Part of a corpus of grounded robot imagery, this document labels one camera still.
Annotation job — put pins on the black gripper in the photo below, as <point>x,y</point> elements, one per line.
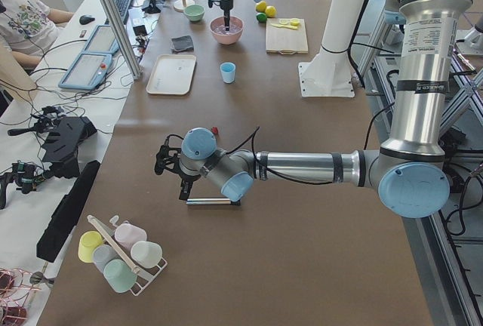
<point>186,177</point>
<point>226,4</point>

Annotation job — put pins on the clear ice cube pile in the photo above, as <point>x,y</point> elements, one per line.
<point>217,26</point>

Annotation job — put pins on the light blue plastic cup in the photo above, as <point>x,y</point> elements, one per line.
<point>227,71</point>

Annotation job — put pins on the pink plastic cup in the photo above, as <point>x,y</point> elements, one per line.
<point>128,234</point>

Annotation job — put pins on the pale green plastic cup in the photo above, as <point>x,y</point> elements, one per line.
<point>146,253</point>

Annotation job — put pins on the grey plastic cup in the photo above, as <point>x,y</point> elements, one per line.
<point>102,255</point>

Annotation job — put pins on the yellow plastic cup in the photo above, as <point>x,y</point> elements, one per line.
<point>88,242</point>

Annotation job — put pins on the mint green plastic cup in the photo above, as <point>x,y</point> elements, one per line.
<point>119,275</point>

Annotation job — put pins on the steel muddler black tip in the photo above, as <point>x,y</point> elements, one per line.
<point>212,202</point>

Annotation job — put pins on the pink bowl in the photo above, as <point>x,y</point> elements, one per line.
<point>223,36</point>

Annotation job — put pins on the green ceramic bowl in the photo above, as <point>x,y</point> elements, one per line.
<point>194,13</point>

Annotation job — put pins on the far yellow lemon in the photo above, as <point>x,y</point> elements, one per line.
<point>260,7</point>

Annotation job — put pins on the yellow lemon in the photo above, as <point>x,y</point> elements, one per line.
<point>270,11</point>
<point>260,7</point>

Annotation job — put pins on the green lime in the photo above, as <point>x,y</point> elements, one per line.
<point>261,17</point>

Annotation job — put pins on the near yellow lemon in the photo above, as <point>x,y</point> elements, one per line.
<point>270,11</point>

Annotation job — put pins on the grey folded cloth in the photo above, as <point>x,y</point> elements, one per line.
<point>181,44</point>

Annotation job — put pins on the yellow plastic knife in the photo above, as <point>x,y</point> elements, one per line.
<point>284,26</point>

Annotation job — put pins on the wooden cutting board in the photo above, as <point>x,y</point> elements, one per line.
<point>286,41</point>

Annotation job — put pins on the lower lemon half slice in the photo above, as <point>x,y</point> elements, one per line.
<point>295,22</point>

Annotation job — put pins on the cream rabbit serving tray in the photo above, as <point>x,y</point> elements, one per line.
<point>171,75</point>

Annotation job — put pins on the black keyboard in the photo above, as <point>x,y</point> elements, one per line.
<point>123,6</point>

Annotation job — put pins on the blue teach pendant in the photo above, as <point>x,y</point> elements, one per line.
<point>86,72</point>
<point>102,40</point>

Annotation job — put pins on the black computer mouse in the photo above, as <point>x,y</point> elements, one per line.
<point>86,19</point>

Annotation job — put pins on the seated person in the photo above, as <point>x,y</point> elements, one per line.
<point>29,28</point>

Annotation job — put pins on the white wire cup rack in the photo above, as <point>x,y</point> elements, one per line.
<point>145,277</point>

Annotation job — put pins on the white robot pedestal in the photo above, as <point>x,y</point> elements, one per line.
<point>328,74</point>

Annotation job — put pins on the aluminium frame post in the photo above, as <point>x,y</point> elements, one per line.
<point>121,37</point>

